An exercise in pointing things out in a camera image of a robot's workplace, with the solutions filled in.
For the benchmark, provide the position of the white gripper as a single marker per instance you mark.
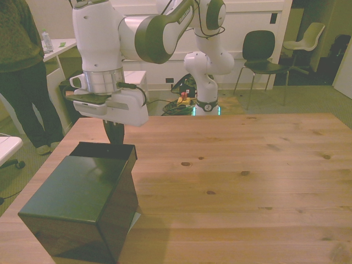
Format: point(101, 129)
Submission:
point(129, 110)

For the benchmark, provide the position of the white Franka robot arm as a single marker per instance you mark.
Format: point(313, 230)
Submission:
point(101, 41)

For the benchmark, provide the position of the black drawer cabinet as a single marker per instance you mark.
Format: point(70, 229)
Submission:
point(71, 192)

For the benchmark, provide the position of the small white side table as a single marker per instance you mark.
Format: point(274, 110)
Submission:
point(134, 75)

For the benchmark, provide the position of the yellow emergency stop button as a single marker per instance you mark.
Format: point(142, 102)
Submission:
point(183, 99)

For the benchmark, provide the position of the white desk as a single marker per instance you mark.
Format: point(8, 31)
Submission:
point(63, 63)

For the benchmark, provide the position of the green paper note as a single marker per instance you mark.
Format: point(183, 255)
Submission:
point(62, 44)

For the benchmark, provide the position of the white office chair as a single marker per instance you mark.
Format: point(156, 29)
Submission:
point(8, 147)

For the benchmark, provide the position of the clear plastic bottle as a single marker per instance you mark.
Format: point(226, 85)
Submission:
point(47, 41)

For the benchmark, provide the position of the person in dark clothes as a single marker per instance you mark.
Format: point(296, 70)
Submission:
point(19, 68)

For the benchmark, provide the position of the black shell chair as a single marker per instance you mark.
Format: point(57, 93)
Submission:
point(258, 55)

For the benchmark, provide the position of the white shell chair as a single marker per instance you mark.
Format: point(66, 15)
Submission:
point(305, 38)

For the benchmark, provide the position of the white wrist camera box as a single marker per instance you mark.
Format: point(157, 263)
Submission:
point(89, 107)

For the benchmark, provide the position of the black wall outlet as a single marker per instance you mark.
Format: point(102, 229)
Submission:
point(170, 80)

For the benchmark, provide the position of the black wall switch plate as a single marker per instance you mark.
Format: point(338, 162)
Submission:
point(273, 18)

